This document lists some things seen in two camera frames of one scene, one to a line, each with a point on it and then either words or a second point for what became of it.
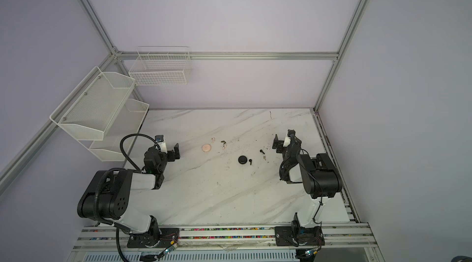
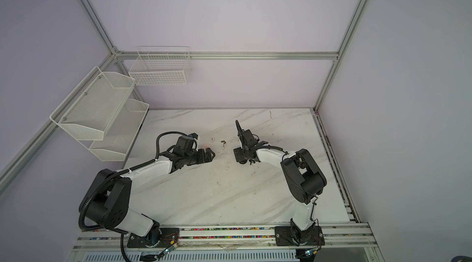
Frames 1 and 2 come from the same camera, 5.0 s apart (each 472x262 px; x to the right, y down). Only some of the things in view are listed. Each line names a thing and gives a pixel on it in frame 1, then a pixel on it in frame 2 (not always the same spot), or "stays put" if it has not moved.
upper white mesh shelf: x=94 y=105 stays put
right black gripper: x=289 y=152 -> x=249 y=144
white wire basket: x=161 y=65 stays put
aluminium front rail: x=346 y=234 stays put
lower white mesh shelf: x=126 y=122 stays put
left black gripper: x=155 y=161 -> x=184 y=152
